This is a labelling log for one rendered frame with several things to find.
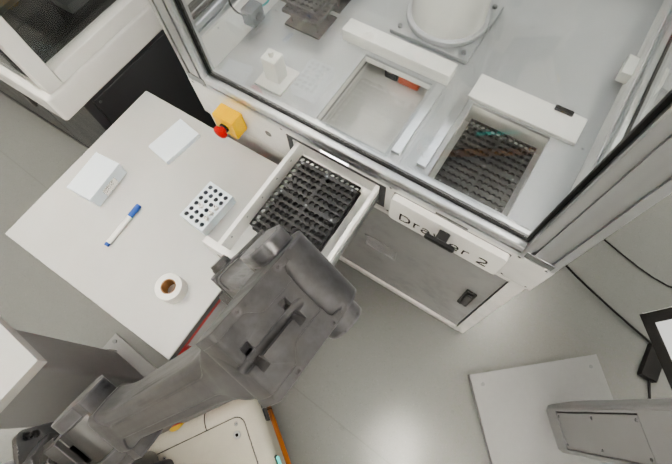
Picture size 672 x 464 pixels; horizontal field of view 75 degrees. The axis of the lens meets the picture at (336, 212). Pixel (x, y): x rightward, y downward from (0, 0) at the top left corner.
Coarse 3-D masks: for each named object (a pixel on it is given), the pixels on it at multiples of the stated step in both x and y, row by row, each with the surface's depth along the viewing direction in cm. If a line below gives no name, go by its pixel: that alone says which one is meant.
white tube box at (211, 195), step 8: (208, 184) 121; (200, 192) 120; (208, 192) 120; (216, 192) 122; (224, 192) 120; (192, 200) 120; (200, 200) 119; (208, 200) 119; (216, 200) 121; (224, 200) 119; (232, 200) 120; (192, 208) 120; (208, 208) 118; (224, 208) 119; (184, 216) 118; (192, 216) 119; (200, 216) 118; (208, 216) 117; (216, 216) 118; (192, 224) 117; (200, 224) 117; (208, 224) 117; (216, 224) 120; (208, 232) 119
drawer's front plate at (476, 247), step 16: (400, 208) 104; (416, 208) 101; (432, 224) 101; (448, 224) 99; (448, 240) 103; (464, 240) 99; (480, 240) 97; (464, 256) 106; (480, 256) 101; (496, 256) 96
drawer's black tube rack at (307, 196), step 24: (312, 168) 110; (288, 192) 108; (312, 192) 107; (336, 192) 107; (360, 192) 110; (264, 216) 105; (288, 216) 108; (312, 216) 105; (336, 216) 107; (312, 240) 105
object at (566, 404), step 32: (480, 384) 168; (512, 384) 167; (544, 384) 166; (576, 384) 165; (480, 416) 163; (512, 416) 162; (544, 416) 161; (576, 416) 140; (608, 416) 122; (640, 416) 108; (512, 448) 158; (544, 448) 157; (576, 448) 144; (608, 448) 125; (640, 448) 110
